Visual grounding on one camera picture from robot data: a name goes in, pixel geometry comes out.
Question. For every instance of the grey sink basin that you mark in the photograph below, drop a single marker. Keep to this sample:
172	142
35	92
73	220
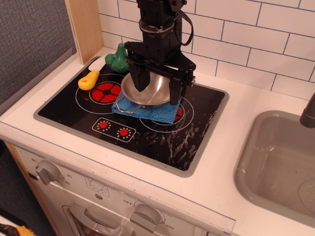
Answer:
276	168

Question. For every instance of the green toy broccoli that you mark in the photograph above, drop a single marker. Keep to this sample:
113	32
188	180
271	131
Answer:
117	61

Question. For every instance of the left grey oven knob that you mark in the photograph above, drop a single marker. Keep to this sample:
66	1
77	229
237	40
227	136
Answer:
47	172

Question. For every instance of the grey oven door handle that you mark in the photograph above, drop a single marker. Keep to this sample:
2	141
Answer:
88	225

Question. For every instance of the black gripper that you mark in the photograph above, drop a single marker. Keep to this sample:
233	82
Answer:
160	53

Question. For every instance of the grey oven knob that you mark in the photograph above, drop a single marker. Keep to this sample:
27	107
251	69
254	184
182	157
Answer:
146	217
47	172

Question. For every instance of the wooden post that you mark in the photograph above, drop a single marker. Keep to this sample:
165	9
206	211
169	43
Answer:
86	28

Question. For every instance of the yellow handled toy knife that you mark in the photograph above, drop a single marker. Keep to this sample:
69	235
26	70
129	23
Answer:
89	81

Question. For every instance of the yellow black object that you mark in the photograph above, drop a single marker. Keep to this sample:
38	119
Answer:
8	230

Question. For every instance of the blue cloth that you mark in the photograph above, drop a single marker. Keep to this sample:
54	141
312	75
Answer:
165	113

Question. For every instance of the right red stove knob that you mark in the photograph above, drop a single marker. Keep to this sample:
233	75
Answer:
123	132

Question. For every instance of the black toy stovetop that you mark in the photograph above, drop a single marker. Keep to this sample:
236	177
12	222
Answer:
175	148

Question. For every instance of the left red stove knob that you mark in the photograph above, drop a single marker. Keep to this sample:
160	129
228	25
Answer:
103	125

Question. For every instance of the right grey oven knob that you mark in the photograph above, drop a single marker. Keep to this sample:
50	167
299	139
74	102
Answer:
146	217

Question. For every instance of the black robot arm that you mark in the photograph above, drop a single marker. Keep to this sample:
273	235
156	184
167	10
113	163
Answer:
162	14

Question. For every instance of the silver metal pot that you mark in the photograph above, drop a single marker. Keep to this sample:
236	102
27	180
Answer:
156	95

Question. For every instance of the grey faucet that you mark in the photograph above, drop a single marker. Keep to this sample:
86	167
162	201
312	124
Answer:
307	118

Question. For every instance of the red stove knob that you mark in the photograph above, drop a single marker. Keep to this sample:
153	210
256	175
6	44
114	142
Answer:
123	132
103	125

